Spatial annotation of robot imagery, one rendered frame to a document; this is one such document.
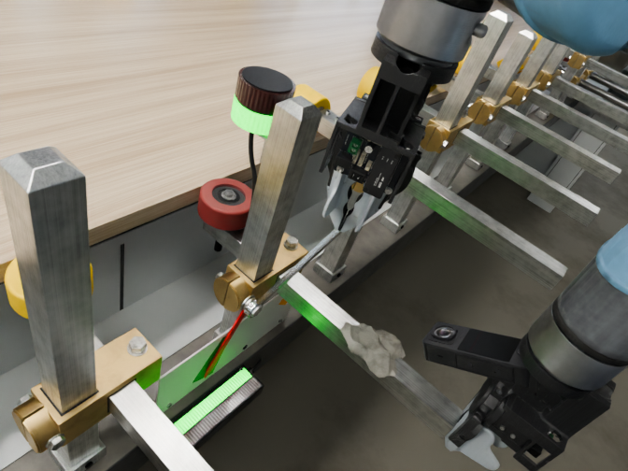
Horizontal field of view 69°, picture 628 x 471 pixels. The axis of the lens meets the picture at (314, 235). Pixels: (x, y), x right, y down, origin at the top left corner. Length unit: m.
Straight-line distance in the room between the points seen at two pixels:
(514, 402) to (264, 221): 0.32
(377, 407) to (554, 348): 1.21
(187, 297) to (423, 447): 1.00
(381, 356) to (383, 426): 1.03
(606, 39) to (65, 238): 0.33
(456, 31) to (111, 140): 0.53
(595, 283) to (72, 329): 0.42
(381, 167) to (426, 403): 0.31
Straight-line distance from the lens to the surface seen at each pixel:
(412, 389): 0.60
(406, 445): 1.61
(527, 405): 0.53
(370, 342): 0.60
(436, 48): 0.37
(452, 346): 0.52
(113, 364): 0.54
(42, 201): 0.32
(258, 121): 0.49
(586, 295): 0.43
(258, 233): 0.55
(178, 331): 0.85
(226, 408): 0.69
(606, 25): 0.27
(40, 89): 0.86
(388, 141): 0.38
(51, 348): 0.43
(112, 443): 0.67
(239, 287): 0.60
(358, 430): 1.56
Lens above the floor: 1.31
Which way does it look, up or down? 40 degrees down
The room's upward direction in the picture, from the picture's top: 21 degrees clockwise
